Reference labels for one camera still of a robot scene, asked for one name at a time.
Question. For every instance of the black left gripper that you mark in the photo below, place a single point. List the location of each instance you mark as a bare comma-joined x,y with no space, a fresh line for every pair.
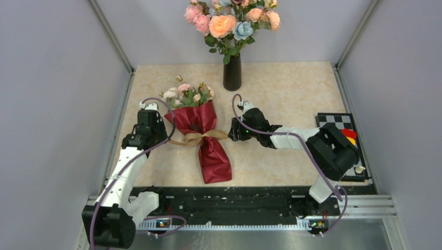
160,123

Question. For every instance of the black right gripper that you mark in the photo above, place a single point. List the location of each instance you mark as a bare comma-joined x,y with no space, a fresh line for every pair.
236,134

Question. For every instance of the beige satin ribbon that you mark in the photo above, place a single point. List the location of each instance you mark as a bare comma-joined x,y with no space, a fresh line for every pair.
193,139

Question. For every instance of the red paper bouquet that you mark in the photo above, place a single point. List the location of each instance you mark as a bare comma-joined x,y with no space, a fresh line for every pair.
193,112

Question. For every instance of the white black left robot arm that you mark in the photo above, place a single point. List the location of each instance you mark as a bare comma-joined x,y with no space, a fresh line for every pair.
112,220

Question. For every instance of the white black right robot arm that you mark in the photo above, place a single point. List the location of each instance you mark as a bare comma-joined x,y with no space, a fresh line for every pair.
333,151

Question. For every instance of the black cylindrical vase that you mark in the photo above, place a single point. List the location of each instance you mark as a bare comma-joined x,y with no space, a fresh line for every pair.
232,76

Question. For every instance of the colourful artificial flower bunch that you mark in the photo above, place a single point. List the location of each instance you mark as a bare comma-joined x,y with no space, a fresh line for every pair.
228,26

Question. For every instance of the red yellow toy block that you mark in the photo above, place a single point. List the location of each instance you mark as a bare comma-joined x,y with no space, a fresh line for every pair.
350,135

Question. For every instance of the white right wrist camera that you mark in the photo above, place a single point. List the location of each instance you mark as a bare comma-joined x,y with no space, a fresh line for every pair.
244,106

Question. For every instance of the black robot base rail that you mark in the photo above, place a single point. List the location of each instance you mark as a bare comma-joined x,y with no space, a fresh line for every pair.
239,206

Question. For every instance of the white toothed cable duct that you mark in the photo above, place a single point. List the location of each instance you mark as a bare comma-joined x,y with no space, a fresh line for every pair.
165,225

